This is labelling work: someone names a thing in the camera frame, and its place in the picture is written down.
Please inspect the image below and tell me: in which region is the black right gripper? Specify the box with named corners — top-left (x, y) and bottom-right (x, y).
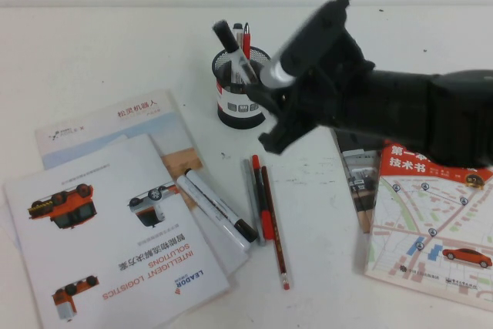
top-left (245, 30), bottom-right (382, 156)

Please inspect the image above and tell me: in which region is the white marker black cap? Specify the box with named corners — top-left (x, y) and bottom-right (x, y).
top-left (211, 19), bottom-right (260, 87)
top-left (183, 167), bottom-right (260, 244)

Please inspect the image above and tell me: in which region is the black mesh pen holder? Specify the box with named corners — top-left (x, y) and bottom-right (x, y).
top-left (211, 46), bottom-right (273, 130)

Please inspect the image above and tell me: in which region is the red pen silver tip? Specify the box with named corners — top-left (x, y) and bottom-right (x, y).
top-left (241, 22), bottom-right (252, 61)

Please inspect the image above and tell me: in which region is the red and black pen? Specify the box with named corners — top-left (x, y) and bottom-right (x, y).
top-left (251, 154), bottom-right (275, 242)

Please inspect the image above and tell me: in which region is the grey pen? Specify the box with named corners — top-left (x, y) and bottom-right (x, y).
top-left (241, 158), bottom-right (267, 248)

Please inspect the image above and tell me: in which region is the brochure with dark photo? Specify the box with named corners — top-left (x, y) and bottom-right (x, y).
top-left (331, 127), bottom-right (384, 234)

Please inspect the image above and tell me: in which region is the dark red pencil with eraser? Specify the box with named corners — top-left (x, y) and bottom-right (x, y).
top-left (260, 165), bottom-right (293, 291)

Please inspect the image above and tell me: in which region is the white paper sheet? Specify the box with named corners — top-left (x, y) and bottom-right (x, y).
top-left (6, 190), bottom-right (251, 280)

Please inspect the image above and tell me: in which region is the AgileX brochure blue and tan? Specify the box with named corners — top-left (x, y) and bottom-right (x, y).
top-left (34, 89), bottom-right (204, 210)

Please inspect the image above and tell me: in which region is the map cover book orange car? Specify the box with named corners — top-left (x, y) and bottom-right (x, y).
top-left (363, 139), bottom-right (493, 313)

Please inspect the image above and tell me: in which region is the LEADOR logistics brochure white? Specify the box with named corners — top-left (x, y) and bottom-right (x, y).
top-left (3, 133), bottom-right (232, 329)

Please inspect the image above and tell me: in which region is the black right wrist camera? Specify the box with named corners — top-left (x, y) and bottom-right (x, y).
top-left (259, 0), bottom-right (350, 91)

